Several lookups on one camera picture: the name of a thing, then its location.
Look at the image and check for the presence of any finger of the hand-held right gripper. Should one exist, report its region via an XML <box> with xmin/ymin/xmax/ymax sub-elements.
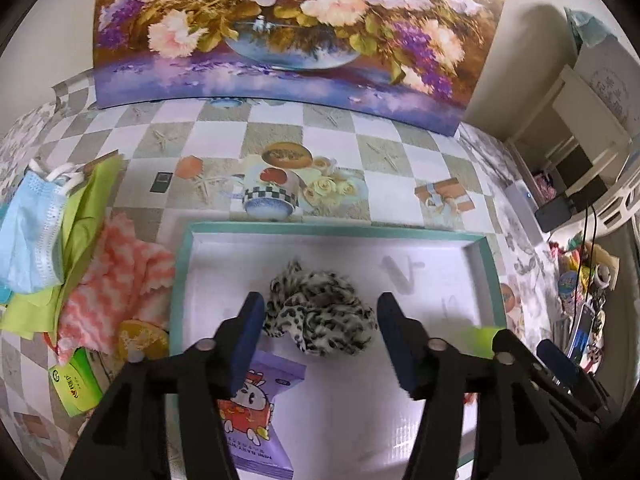
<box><xmin>536</xmin><ymin>338</ymin><xmax>612</xmax><ymax>412</ymax></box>
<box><xmin>492</xmin><ymin>329</ymin><xmax>602</xmax><ymax>424</ymax></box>

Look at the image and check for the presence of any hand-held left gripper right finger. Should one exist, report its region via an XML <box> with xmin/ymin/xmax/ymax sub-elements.
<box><xmin>376</xmin><ymin>292</ymin><xmax>584</xmax><ymax>480</ymax></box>

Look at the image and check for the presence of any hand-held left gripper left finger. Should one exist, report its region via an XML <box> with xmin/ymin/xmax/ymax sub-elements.
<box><xmin>60</xmin><ymin>291</ymin><xmax>266</xmax><ymax>480</ymax></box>

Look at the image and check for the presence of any leopard print scrunchie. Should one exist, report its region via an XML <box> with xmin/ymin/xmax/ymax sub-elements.
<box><xmin>262</xmin><ymin>259</ymin><xmax>378</xmax><ymax>357</ymax></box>

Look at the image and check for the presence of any green tea sachet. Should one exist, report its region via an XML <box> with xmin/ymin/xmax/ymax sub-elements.
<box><xmin>459</xmin><ymin>326</ymin><xmax>507</xmax><ymax>358</ymax></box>

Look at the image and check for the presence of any white tray with teal rim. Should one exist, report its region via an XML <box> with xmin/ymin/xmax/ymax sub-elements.
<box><xmin>167</xmin><ymin>221</ymin><xmax>508</xmax><ymax>480</ymax></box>

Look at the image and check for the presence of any golden round packet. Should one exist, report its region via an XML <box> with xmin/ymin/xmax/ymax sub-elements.
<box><xmin>117</xmin><ymin>320</ymin><xmax>170</xmax><ymax>361</ymax></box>

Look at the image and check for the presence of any green small box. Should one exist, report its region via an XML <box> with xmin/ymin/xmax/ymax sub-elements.
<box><xmin>48</xmin><ymin>347</ymin><xmax>103</xmax><ymax>417</ymax></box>

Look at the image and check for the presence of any lime green cloth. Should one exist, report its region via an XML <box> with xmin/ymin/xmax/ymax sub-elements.
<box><xmin>0</xmin><ymin>152</ymin><xmax>126</xmax><ymax>338</ymax></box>

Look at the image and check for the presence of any blue face mask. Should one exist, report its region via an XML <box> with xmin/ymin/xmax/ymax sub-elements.
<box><xmin>0</xmin><ymin>160</ymin><xmax>83</xmax><ymax>295</ymax></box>

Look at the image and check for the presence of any purple tissue packet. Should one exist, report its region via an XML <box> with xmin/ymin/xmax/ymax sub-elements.
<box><xmin>215</xmin><ymin>350</ymin><xmax>307</xmax><ymax>480</ymax></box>

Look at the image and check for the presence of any pile of colourful clutter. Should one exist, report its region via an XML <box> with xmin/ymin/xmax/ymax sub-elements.
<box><xmin>547</xmin><ymin>240</ymin><xmax>621</xmax><ymax>376</ymax></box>

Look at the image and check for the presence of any pink white chevron cloth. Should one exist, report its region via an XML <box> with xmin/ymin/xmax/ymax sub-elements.
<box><xmin>55</xmin><ymin>212</ymin><xmax>176</xmax><ymax>365</ymax></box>

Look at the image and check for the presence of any black device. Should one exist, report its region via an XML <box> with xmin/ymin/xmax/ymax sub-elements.
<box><xmin>535</xmin><ymin>195</ymin><xmax>576</xmax><ymax>233</ymax></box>

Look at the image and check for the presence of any white power bank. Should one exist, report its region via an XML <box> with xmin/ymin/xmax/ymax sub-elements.
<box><xmin>505</xmin><ymin>182</ymin><xmax>543</xmax><ymax>233</ymax></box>

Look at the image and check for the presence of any printed checkered tablecloth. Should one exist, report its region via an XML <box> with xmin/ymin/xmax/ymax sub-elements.
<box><xmin>0</xmin><ymin>72</ymin><xmax>566</xmax><ymax>480</ymax></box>

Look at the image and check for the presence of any white shelf unit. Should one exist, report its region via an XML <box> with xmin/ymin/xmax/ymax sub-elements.
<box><xmin>505</xmin><ymin>35</ymin><xmax>640</xmax><ymax>241</ymax></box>

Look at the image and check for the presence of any floral painting poster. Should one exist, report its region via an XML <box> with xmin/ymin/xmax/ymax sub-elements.
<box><xmin>92</xmin><ymin>0</ymin><xmax>516</xmax><ymax>136</ymax></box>

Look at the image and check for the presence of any black cable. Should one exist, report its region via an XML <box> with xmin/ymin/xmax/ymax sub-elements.
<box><xmin>575</xmin><ymin>200</ymin><xmax>601</xmax><ymax>321</ymax></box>

